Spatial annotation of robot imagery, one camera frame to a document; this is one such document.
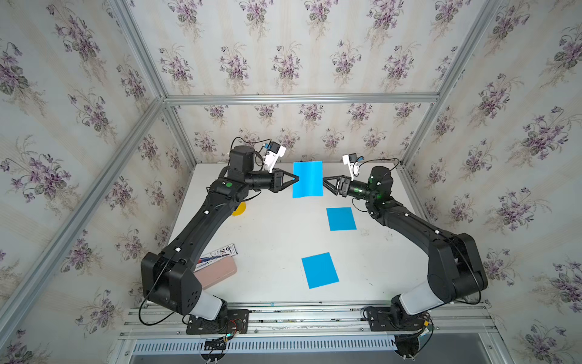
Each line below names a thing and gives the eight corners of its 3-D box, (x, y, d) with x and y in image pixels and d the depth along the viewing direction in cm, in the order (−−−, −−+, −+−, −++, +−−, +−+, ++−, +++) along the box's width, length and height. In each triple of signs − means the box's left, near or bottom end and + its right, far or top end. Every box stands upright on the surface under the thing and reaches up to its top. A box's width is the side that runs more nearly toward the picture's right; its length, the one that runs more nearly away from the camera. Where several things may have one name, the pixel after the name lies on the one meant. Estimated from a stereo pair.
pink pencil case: (200, 291, 81) (197, 289, 79) (196, 274, 85) (194, 271, 83) (240, 273, 86) (238, 270, 83) (235, 257, 90) (233, 254, 87)
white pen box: (195, 272, 86) (193, 270, 84) (193, 263, 88) (191, 260, 86) (238, 254, 91) (237, 251, 89) (235, 245, 93) (234, 243, 91)
